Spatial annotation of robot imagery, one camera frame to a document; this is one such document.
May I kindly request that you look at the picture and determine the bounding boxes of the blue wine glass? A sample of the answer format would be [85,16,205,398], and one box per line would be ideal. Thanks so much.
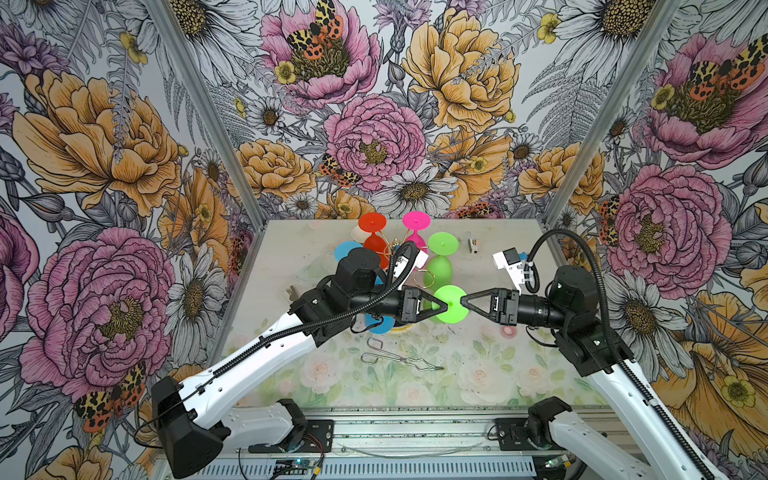
[333,241,362,262]
[364,314,395,335]

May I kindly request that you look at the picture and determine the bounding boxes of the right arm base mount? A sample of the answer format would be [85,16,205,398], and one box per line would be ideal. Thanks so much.
[485,417,572,454]

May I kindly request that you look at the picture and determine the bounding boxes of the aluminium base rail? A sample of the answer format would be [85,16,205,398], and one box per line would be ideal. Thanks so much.
[155,404,637,480]

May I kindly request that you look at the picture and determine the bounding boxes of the pink wine glass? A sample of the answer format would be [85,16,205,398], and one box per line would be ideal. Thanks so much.
[402,211,432,251]

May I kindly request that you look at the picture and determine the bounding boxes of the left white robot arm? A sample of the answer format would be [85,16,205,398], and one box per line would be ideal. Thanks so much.
[151,242,449,479]

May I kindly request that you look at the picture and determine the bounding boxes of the blue wine glass rear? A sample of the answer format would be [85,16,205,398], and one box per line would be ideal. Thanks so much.
[333,241,362,262]

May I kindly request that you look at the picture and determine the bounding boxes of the blue wine glass front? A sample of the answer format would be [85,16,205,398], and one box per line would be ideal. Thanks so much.
[364,314,395,335]

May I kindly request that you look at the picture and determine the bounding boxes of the red wine glass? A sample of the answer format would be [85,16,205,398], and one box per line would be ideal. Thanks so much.
[358,212,390,270]

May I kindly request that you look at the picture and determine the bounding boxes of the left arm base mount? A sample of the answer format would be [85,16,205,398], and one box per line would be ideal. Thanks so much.
[247,419,335,454]

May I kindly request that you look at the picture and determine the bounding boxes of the green wine glass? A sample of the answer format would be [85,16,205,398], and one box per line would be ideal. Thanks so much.
[424,232,459,292]
[430,285,469,325]

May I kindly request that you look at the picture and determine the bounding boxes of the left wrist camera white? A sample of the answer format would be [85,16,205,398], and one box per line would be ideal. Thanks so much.
[391,241,428,272]

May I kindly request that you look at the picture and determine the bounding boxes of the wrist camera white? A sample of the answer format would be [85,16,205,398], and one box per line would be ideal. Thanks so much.
[492,247,537,293]
[391,241,428,272]

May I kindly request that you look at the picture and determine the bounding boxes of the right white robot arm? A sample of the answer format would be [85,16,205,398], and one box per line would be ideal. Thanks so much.
[461,229,725,479]

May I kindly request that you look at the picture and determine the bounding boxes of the metal wire tongs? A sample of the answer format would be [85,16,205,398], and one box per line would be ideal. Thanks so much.
[360,337,444,371]

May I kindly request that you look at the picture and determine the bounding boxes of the green wine glass front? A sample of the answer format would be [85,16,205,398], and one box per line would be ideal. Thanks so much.
[430,285,469,325]

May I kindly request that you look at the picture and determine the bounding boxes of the small tan clip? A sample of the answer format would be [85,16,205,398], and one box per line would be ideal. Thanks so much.
[284,285,300,303]

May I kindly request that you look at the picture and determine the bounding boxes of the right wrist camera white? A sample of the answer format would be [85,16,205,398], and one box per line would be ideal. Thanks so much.
[492,247,537,293]

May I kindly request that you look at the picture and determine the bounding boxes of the clear plastic bowl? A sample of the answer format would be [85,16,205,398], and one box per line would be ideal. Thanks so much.
[295,255,337,285]

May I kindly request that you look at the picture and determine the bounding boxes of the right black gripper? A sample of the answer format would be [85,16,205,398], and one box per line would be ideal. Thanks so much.
[461,288,572,330]

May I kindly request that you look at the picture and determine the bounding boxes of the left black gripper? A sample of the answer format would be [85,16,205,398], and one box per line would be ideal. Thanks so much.
[352,283,448,323]

